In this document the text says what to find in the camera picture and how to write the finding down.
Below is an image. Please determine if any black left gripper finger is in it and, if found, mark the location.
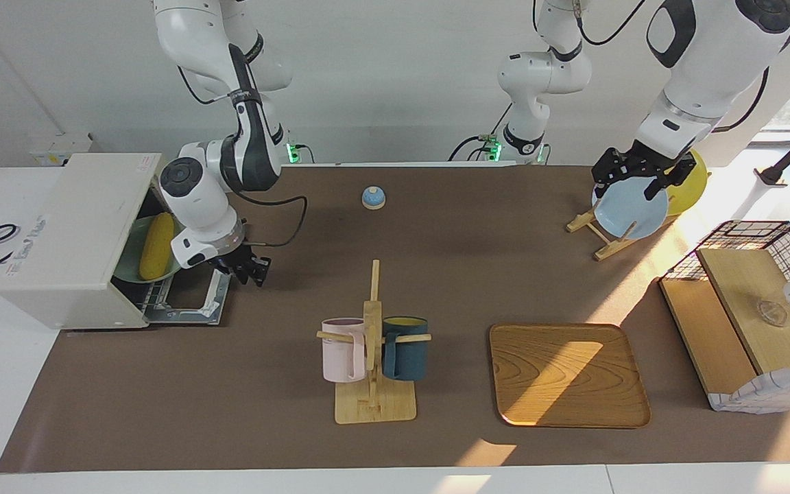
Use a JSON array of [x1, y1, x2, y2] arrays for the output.
[[645, 159, 697, 201], [590, 150, 625, 200]]

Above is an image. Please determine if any yellow corn cob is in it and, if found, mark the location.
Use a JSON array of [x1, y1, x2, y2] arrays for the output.
[[139, 213, 175, 281]]

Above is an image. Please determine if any light green plate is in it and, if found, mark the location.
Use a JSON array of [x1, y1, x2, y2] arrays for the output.
[[112, 216, 183, 283]]

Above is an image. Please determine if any white toaster oven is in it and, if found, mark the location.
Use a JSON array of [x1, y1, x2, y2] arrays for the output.
[[0, 152, 231, 330]]

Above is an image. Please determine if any metal oven rack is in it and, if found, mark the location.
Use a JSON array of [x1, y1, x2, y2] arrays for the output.
[[117, 274, 180, 313]]

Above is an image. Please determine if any yellow plate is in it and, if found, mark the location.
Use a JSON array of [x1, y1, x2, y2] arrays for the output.
[[662, 148, 709, 217]]

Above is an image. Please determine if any light blue plate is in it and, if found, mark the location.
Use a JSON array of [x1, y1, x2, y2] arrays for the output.
[[594, 177, 670, 240]]

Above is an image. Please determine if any wooden plate rack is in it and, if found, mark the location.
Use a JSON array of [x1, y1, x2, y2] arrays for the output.
[[566, 194, 649, 261]]

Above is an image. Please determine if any brown table mat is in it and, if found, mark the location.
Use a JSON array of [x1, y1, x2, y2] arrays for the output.
[[0, 165, 790, 474]]

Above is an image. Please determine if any pink mug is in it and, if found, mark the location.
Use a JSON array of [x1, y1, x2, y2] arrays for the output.
[[321, 318, 368, 383]]

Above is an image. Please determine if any wooden step shelf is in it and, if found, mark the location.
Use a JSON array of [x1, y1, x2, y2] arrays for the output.
[[660, 247, 790, 395]]

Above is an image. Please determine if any small clear glass object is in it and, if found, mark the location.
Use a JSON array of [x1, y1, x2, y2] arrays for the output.
[[757, 300, 789, 327]]

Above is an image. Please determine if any dark blue mug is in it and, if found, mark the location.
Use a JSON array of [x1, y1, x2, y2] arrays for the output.
[[381, 316, 430, 381]]

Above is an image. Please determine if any wooden mug rack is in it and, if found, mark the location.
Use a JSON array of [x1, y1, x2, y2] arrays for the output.
[[317, 259, 432, 425]]

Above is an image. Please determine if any wooden tray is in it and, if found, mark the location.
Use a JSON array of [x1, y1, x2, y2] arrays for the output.
[[489, 323, 651, 429]]

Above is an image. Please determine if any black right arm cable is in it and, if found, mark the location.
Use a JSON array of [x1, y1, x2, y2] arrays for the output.
[[176, 65, 309, 249]]

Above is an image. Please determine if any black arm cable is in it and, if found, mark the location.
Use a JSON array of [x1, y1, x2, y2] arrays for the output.
[[710, 65, 771, 133], [176, 65, 309, 249]]

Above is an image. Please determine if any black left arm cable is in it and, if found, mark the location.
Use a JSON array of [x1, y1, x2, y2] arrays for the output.
[[710, 65, 771, 133]]

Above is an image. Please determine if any black base cable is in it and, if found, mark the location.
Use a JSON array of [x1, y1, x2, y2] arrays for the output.
[[448, 103, 514, 162]]

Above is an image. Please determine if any white wall socket box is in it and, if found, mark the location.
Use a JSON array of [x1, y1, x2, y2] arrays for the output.
[[30, 134, 94, 167]]

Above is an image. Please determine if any wire basket with cloth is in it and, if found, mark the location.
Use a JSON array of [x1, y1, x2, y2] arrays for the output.
[[659, 220, 790, 414]]

